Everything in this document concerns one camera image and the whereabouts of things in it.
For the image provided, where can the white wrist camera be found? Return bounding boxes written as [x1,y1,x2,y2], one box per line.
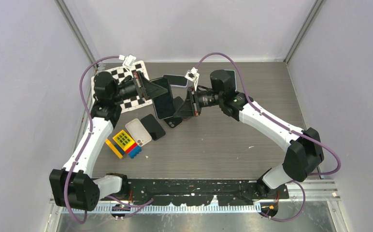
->
[185,67,200,90]
[118,54,137,69]

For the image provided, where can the black phone purple edge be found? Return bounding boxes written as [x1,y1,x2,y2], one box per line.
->
[152,77,175,120]

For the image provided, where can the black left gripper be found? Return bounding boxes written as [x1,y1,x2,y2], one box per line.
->
[112,71,168,103]

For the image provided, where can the black phone case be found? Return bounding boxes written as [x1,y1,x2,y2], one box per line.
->
[164,96,184,129]

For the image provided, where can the yellow red blue block house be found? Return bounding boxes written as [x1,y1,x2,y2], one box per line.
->
[113,130,142,159]

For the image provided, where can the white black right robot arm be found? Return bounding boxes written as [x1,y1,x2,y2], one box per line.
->
[174,68,324,199]

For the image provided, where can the aluminium frame rail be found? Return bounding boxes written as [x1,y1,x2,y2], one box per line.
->
[54,178,340,215]

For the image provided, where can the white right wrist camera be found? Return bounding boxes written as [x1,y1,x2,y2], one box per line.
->
[185,67,200,90]

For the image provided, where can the beige phone case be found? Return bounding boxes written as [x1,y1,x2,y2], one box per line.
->
[125,118,152,147]

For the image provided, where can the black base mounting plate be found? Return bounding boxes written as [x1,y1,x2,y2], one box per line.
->
[112,179,289,206]

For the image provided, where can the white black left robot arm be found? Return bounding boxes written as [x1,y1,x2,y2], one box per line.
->
[49,71,168,213]

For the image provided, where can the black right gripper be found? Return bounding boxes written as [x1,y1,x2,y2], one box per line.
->
[174,86,223,118]

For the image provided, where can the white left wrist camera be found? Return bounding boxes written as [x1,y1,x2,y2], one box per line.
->
[118,54,137,69]

